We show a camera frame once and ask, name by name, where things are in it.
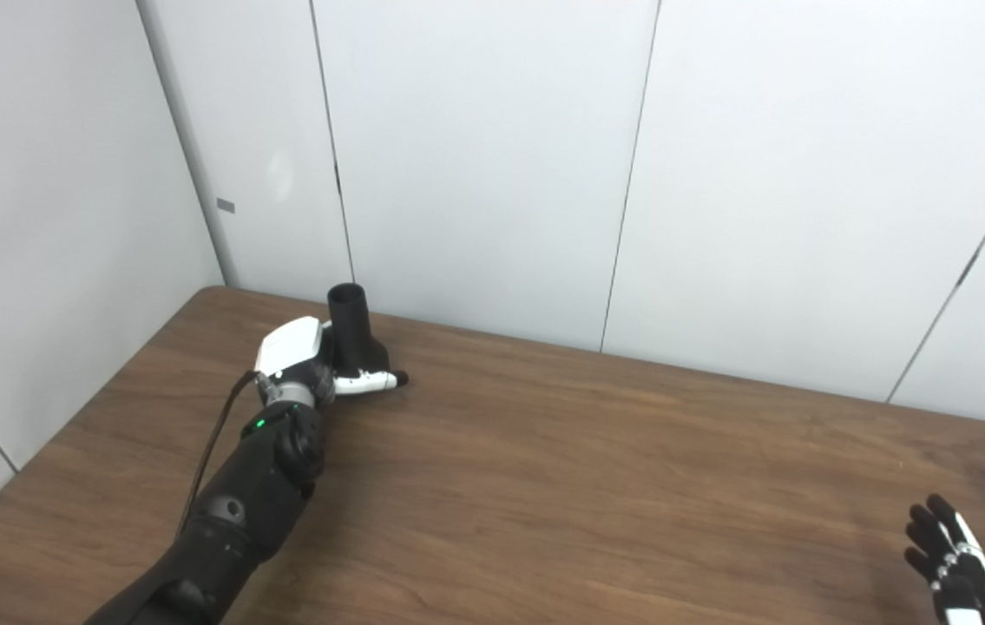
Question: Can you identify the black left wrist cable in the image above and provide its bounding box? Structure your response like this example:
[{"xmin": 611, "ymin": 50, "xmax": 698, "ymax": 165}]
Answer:
[{"xmin": 175, "ymin": 371, "xmax": 262, "ymax": 539}]

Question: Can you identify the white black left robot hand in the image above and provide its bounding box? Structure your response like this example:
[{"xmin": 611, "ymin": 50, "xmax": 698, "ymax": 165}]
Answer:
[{"xmin": 254, "ymin": 316, "xmax": 410, "ymax": 409}]

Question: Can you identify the black funnel-shaped nozzle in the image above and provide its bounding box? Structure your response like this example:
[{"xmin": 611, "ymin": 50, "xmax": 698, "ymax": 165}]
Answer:
[{"xmin": 327, "ymin": 283, "xmax": 392, "ymax": 376}]

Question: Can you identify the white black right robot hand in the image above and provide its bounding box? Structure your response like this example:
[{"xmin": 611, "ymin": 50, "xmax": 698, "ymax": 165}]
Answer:
[{"xmin": 904, "ymin": 494, "xmax": 985, "ymax": 625}]

